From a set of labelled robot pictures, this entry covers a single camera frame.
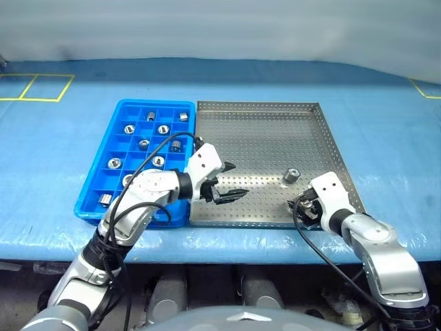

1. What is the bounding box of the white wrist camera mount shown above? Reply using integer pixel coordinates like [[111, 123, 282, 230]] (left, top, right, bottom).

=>
[[185, 143, 223, 183], [307, 171, 356, 227]]

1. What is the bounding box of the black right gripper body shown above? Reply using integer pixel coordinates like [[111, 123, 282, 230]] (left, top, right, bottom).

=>
[[298, 188, 323, 230]]

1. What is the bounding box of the grey robot torso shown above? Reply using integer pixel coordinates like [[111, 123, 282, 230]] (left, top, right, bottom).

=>
[[144, 305, 356, 331]]

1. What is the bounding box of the blue plastic table cover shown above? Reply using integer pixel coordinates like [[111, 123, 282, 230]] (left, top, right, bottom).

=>
[[0, 57, 441, 265]]

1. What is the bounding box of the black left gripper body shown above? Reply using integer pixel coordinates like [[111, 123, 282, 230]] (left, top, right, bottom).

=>
[[200, 177, 221, 205]]

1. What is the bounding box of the grey rounded shape under table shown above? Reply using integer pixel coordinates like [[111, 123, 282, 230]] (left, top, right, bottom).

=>
[[239, 274, 285, 310], [146, 275, 189, 323]]

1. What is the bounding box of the perforated steel tray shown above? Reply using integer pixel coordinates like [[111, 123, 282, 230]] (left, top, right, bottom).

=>
[[188, 100, 367, 229]]

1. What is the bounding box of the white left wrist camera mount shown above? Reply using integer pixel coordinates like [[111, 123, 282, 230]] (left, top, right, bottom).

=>
[[185, 143, 223, 183]]

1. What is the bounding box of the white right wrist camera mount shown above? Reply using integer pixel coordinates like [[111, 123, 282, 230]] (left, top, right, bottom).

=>
[[307, 171, 356, 227]]

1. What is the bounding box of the blue plastic compartment tray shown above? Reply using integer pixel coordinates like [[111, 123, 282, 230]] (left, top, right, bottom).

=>
[[74, 99, 198, 229]]

